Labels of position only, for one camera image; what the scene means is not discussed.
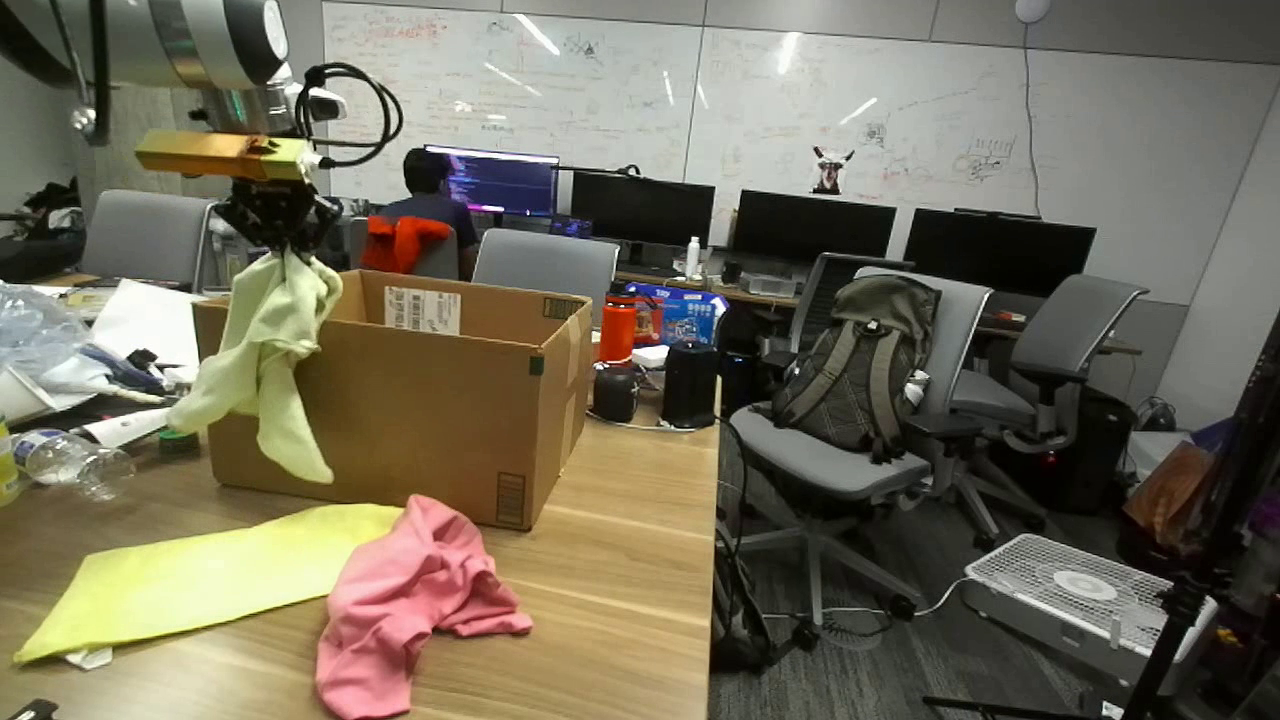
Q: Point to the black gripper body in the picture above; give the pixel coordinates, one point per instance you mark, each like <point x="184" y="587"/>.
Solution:
<point x="275" y="214"/>

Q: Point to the pale green knitted cloth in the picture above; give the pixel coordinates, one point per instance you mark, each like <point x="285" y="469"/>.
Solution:
<point x="264" y="363"/>

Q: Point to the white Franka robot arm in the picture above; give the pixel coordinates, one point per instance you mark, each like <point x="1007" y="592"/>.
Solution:
<point x="161" y="41"/>

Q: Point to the brown cardboard box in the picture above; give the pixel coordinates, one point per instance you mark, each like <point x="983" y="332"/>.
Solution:
<point x="426" y="403"/>

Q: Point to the white flat floor box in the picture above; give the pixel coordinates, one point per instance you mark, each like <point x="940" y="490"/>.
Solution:
<point x="1085" y="587"/>

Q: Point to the grey office chair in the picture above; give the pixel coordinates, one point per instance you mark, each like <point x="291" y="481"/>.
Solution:
<point x="547" y="267"/>
<point x="1066" y="332"/>
<point x="140" y="243"/>

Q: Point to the orange jacket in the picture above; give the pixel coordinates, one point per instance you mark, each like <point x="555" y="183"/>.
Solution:
<point x="405" y="243"/>

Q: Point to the seated person dark hair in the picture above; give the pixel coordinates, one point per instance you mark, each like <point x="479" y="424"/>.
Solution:
<point x="434" y="184"/>

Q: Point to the white paper sheets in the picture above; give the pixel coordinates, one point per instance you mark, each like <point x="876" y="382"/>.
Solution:
<point x="144" y="332"/>

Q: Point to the monitor with blue screen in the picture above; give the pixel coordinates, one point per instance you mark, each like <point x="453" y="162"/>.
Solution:
<point x="504" y="184"/>

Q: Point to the clear plastic bag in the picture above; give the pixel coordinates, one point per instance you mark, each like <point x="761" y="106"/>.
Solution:
<point x="41" y="341"/>

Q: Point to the clear plastic bottle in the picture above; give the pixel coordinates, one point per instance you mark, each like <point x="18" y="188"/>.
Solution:
<point x="62" y="457"/>

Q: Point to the orange bottle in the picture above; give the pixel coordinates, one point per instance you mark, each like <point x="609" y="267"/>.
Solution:
<point x="619" y="328"/>

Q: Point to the black computer monitor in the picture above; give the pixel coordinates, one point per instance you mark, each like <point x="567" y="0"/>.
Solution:
<point x="815" y="225"/>
<point x="1002" y="248"/>
<point x="645" y="211"/>

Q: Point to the yellow flat cloth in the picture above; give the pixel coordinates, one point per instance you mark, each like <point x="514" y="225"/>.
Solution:
<point x="203" y="580"/>

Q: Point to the black cup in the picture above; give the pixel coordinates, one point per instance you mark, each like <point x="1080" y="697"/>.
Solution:
<point x="613" y="393"/>

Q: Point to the pink cloth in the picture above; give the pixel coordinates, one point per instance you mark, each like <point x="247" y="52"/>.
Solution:
<point x="405" y="603"/>

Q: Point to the blue package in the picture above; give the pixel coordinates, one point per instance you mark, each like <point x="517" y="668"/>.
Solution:
<point x="684" y="317"/>

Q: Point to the black speaker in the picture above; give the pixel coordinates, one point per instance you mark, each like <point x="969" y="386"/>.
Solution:
<point x="691" y="386"/>

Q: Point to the small animal figurine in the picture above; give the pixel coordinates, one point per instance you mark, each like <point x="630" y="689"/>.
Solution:
<point x="835" y="168"/>

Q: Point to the olive grey backpack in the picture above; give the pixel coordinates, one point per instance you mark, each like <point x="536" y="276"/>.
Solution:
<point x="853" y="364"/>

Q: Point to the grey chair carrying backpack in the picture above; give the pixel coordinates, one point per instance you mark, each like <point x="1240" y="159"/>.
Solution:
<point x="824" y="464"/>

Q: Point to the brown bag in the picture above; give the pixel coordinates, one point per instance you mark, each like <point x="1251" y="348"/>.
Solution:
<point x="1174" y="496"/>

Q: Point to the black tripod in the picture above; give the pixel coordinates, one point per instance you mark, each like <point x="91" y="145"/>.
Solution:
<point x="1201" y="572"/>

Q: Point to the yellow wrist camera mount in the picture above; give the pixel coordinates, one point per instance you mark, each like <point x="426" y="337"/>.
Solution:
<point x="227" y="155"/>

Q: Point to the wall whiteboard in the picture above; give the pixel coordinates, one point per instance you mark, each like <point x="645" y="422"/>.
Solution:
<point x="802" y="120"/>

